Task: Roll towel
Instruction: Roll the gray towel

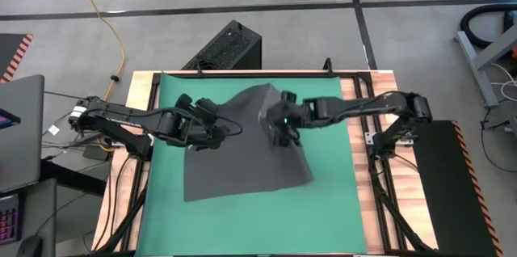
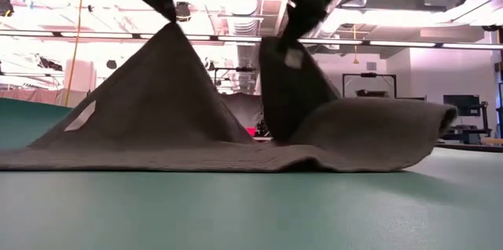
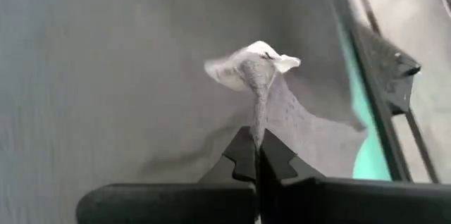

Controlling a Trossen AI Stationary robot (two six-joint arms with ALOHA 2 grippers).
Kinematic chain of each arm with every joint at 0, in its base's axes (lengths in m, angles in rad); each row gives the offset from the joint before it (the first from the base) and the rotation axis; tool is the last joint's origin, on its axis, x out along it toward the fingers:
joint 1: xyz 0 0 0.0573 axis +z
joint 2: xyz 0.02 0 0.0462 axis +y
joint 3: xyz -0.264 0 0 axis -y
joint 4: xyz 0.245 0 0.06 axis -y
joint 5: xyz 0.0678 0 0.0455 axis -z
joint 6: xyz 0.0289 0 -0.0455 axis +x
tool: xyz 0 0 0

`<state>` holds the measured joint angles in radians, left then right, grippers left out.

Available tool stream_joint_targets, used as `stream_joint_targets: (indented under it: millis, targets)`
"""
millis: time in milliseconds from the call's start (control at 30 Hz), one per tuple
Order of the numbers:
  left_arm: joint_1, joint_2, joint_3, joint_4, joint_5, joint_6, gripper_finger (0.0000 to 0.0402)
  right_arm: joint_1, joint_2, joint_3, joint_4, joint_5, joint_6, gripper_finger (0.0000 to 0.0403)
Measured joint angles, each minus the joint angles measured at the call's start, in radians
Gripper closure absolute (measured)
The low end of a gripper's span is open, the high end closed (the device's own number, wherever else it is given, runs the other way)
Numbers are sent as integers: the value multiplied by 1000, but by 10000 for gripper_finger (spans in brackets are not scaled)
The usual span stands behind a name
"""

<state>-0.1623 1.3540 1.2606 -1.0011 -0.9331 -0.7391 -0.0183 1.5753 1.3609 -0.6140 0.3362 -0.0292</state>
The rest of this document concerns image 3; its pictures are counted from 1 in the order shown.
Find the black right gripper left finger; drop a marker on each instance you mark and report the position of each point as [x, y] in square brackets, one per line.
[169, 204]

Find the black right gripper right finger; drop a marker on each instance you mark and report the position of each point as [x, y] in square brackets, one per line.
[352, 203]

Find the pink woven cloth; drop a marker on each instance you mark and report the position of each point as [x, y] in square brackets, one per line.
[299, 122]

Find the green table mat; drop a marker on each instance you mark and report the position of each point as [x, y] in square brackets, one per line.
[370, 160]

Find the black metal table frame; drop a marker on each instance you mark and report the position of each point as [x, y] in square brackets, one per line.
[375, 97]

